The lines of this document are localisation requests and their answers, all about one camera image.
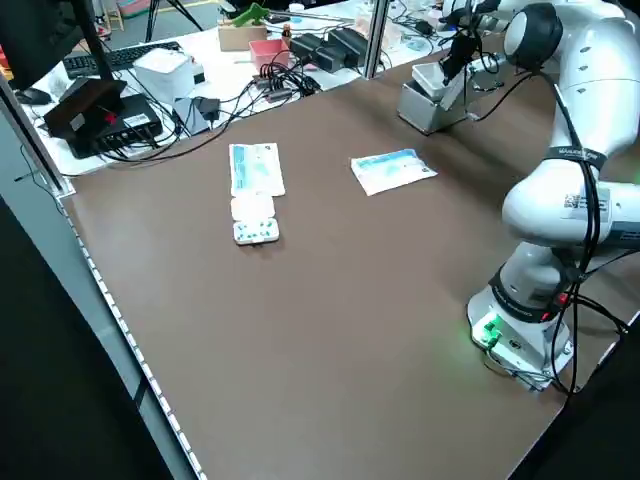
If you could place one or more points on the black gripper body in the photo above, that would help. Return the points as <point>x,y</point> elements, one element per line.
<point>465,47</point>

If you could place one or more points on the white plastic partition tray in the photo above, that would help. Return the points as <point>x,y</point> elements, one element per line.
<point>430,75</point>

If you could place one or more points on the silver aluminium first-aid case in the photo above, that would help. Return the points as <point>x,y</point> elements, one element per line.
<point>425,112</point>

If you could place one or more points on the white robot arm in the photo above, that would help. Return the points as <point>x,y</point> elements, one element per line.
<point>600,75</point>

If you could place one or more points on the pink open box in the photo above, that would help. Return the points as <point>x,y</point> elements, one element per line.
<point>267,52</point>

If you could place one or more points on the black power brick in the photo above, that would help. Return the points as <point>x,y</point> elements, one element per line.
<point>305,46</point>
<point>350,45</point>
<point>330,57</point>

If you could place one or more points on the blue white face mask packet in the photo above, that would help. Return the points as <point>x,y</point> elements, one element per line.
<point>395,172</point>
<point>257,170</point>

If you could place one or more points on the small brown bottle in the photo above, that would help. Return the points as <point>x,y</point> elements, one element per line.
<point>286,32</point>

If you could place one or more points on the dark usb hub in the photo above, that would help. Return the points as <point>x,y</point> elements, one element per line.
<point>272,85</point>

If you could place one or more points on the green plastic object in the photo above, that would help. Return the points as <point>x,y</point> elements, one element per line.
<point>252,15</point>

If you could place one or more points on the brown cardboard box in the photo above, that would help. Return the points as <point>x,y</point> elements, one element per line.
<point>240,37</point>

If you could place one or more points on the black plug adapter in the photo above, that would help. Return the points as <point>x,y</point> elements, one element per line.
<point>207,107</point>

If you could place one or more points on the white plastic pill box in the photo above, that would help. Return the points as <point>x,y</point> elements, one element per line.
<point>255,220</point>

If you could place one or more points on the grey flat box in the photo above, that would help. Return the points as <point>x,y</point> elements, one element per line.
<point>189,122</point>

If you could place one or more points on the white box device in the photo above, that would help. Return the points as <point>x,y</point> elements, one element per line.
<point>162,72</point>

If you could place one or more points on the black tripod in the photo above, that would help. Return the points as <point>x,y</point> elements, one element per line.
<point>151,21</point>

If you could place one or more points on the black keyboard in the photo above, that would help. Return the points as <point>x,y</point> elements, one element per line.
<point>135,55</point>

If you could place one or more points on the black stand pole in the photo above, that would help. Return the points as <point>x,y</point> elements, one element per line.
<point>95,40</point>

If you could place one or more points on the dark brown box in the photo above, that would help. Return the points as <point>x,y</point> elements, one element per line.
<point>82,107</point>

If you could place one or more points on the black monitor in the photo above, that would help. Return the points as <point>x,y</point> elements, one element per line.
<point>35,40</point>

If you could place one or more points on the black computer mouse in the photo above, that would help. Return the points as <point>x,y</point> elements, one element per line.
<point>32,96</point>

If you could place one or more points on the aluminium frame post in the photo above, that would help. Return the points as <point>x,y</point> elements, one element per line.
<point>376,40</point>

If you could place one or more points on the black network switch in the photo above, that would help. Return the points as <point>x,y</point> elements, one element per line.
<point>135,112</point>

